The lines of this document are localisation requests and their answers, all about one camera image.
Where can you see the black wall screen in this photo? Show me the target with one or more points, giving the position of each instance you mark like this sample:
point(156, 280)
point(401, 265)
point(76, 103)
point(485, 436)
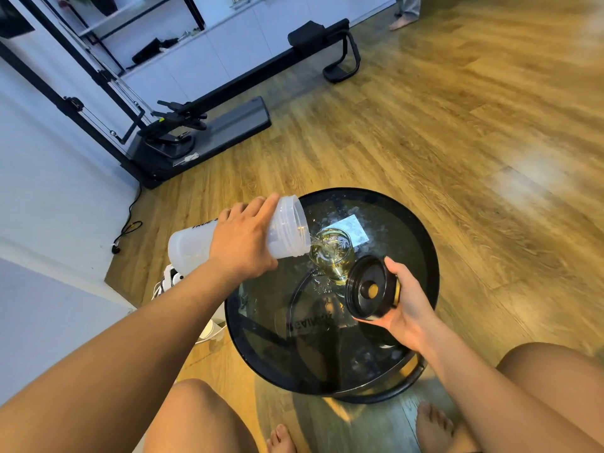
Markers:
point(14, 21)

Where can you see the clear footed glass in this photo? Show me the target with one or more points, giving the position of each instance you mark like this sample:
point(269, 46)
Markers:
point(332, 261)

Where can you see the round black glass side table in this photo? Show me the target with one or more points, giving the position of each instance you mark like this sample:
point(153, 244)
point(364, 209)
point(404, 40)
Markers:
point(302, 353)

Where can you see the person's left forearm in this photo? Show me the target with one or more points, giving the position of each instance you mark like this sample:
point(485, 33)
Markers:
point(118, 363)

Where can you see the person's right hand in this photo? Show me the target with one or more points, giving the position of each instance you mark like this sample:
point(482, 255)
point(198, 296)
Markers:
point(415, 311)

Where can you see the white box with headset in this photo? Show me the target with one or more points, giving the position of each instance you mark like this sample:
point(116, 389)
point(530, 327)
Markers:
point(167, 274)

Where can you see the person's left hand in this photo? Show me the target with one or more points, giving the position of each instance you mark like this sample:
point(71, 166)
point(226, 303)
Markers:
point(243, 250)

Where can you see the person's right forearm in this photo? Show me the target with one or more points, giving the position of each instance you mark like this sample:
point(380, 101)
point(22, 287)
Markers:
point(500, 401)

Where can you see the person's right leg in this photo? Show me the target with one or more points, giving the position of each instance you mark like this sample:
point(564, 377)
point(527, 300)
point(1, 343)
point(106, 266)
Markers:
point(557, 382)

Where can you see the white shaker bottle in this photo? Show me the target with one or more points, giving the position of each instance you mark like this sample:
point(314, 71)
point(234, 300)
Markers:
point(288, 228)

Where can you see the person's leg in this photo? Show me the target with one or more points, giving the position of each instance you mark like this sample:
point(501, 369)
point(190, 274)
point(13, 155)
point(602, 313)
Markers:
point(557, 382)
point(203, 419)

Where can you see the black rowing machine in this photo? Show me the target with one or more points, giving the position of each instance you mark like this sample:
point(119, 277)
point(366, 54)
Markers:
point(226, 127)

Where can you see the person's left leg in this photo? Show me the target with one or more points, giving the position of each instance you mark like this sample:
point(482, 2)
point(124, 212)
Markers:
point(203, 419)

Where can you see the black pouch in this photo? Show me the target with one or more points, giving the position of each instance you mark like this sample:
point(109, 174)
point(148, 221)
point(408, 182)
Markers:
point(148, 50)

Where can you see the black gold shaker lid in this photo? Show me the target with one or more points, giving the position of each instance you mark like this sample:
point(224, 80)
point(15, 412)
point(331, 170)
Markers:
point(358, 297)

